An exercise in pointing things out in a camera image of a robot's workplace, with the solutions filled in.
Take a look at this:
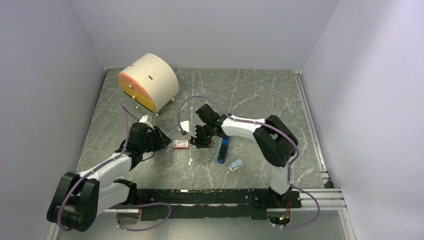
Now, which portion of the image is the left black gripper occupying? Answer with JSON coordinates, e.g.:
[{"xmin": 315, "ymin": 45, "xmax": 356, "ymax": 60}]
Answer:
[{"xmin": 139, "ymin": 124, "xmax": 172, "ymax": 152}]

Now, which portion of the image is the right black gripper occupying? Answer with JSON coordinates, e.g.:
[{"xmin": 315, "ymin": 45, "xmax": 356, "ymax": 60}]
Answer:
[{"xmin": 189, "ymin": 123, "xmax": 214, "ymax": 149}]

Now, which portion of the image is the red white staple box sleeve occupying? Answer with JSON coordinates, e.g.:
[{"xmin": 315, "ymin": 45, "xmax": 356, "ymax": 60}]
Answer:
[{"xmin": 173, "ymin": 140, "xmax": 190, "ymax": 149}]

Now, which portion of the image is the light blue small stapler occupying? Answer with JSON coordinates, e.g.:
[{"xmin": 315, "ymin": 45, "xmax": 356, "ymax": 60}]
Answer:
[{"xmin": 229, "ymin": 159, "xmax": 244, "ymax": 171}]

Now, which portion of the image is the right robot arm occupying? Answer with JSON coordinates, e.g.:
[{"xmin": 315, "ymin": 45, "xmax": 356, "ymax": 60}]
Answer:
[{"xmin": 179, "ymin": 104, "xmax": 299, "ymax": 207}]

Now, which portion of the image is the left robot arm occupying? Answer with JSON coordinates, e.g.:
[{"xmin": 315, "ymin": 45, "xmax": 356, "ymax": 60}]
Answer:
[{"xmin": 46, "ymin": 122, "xmax": 172, "ymax": 232}]

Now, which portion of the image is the cream round drawer cabinet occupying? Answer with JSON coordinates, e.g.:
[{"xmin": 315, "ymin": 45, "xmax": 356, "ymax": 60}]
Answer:
[{"xmin": 117, "ymin": 53, "xmax": 179, "ymax": 117}]

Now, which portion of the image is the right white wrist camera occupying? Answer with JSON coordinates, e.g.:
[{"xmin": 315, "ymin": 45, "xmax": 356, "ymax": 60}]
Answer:
[{"xmin": 179, "ymin": 120, "xmax": 196, "ymax": 136}]

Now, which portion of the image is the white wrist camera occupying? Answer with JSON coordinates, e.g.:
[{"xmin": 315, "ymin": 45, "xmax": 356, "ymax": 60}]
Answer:
[
  {"xmin": 138, "ymin": 114, "xmax": 153, "ymax": 128},
  {"xmin": 179, "ymin": 120, "xmax": 196, "ymax": 136}
]

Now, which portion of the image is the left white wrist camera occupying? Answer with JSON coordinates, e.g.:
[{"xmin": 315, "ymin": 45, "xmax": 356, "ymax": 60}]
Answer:
[{"xmin": 138, "ymin": 114, "xmax": 153, "ymax": 128}]

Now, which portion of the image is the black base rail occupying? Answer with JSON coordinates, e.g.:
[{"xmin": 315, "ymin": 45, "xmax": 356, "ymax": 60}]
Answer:
[{"xmin": 114, "ymin": 188, "xmax": 302, "ymax": 221}]

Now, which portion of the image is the aluminium frame rail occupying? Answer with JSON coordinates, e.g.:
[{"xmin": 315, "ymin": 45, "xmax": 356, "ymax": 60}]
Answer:
[{"xmin": 293, "ymin": 70, "xmax": 346, "ymax": 209}]

